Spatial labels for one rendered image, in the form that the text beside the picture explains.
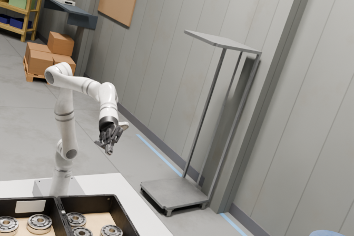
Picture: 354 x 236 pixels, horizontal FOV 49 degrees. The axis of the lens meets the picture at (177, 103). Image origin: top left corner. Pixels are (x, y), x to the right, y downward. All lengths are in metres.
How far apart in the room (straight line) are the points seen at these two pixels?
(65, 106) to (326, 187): 2.28
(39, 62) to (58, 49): 0.61
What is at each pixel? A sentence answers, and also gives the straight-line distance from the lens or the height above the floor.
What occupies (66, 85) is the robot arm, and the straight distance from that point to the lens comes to 1.76.
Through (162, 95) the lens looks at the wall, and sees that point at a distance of 5.00.
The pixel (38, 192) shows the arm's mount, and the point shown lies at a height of 0.76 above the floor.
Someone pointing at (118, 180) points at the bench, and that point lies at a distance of 2.63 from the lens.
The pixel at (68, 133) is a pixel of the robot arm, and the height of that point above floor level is 1.18.
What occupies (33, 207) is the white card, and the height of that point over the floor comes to 0.88.
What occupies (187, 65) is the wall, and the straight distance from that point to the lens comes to 4.65.
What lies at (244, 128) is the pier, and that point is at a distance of 3.68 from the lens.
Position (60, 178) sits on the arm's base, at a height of 0.91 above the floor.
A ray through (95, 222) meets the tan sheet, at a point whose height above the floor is 0.83.
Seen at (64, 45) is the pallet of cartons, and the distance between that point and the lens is 6.82.
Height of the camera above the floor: 1.99
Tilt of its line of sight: 16 degrees down
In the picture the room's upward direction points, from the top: 17 degrees clockwise
